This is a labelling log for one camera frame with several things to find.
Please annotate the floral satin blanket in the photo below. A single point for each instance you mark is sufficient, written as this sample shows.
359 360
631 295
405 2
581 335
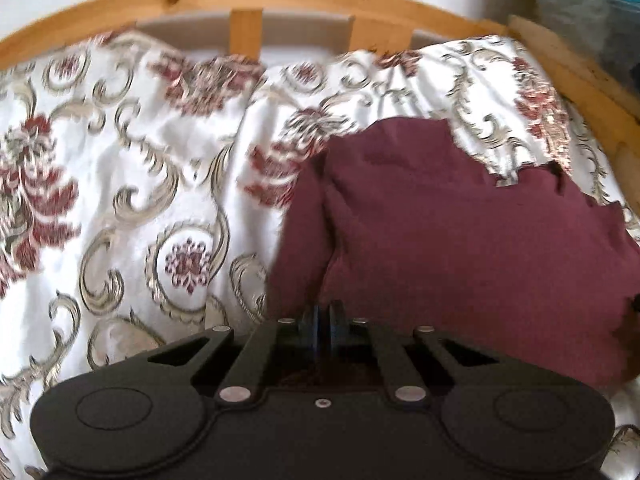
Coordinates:
125 160

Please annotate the clear plastic bag of bedding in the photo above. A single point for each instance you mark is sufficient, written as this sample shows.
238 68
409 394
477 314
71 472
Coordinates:
585 5

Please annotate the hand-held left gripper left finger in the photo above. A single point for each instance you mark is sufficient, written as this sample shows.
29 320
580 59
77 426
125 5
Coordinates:
310 332

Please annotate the maroon long-sleeve sweater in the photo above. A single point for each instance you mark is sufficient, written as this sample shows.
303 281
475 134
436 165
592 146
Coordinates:
450 235

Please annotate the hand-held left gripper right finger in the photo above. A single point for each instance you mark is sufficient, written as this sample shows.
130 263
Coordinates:
331 330

